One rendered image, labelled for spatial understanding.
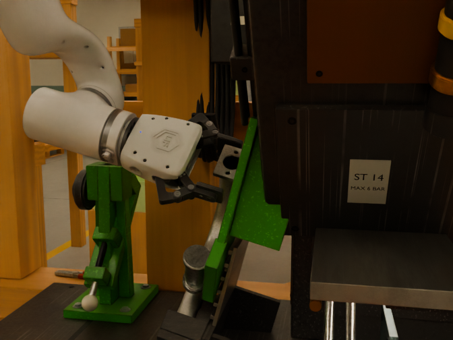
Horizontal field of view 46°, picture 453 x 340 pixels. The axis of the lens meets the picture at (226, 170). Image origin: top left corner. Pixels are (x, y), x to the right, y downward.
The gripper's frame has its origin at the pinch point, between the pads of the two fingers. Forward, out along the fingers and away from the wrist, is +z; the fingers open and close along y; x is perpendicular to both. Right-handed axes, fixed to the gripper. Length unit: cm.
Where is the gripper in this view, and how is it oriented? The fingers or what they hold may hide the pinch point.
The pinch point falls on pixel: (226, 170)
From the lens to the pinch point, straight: 80.0
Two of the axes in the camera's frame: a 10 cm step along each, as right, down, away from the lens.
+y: 3.2, -7.8, 5.4
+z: 9.5, 2.9, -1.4
